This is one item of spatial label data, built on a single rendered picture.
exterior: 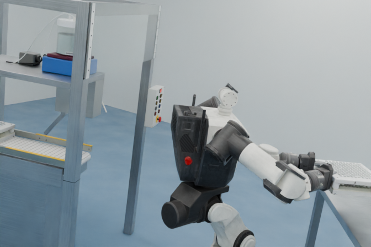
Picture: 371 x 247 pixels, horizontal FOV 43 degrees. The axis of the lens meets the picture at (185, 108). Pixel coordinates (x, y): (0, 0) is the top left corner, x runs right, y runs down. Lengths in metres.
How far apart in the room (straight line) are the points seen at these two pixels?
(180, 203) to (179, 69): 4.24
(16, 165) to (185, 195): 0.93
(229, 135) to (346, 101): 3.75
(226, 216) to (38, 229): 1.03
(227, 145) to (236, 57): 4.05
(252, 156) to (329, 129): 3.83
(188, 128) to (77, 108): 0.57
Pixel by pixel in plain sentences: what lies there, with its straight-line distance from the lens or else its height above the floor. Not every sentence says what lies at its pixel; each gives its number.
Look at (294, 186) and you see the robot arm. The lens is 1.72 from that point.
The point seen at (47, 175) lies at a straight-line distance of 2.44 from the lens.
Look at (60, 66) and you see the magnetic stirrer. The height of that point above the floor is 1.28.
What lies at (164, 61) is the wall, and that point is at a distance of 6.24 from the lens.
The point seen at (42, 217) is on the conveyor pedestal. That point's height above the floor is 0.48.
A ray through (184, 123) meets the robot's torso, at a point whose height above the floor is 1.19.
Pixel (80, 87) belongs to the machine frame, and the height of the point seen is 1.22.
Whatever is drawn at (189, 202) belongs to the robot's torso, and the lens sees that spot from 1.99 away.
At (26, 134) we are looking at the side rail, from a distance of 2.77.
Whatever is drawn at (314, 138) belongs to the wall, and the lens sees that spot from 5.58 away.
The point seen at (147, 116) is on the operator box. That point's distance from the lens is 3.12.
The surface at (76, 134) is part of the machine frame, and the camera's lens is 2.23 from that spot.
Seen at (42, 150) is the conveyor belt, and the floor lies 0.80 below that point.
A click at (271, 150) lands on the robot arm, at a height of 1.06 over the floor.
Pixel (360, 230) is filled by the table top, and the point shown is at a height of 0.83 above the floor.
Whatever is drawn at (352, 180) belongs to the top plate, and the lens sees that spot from 2.17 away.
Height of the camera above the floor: 1.69
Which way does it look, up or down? 13 degrees down
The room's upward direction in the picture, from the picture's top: 8 degrees clockwise
